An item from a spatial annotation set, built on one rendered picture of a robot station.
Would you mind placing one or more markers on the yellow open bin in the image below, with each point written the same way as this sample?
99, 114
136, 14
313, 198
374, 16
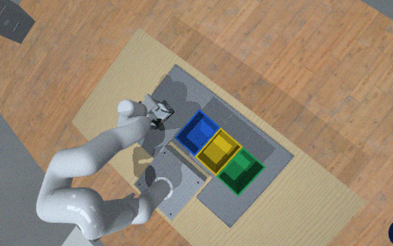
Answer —
218, 151

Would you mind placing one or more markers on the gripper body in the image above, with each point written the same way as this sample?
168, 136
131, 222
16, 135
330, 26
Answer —
151, 116

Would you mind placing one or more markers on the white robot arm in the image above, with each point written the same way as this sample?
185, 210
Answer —
59, 203

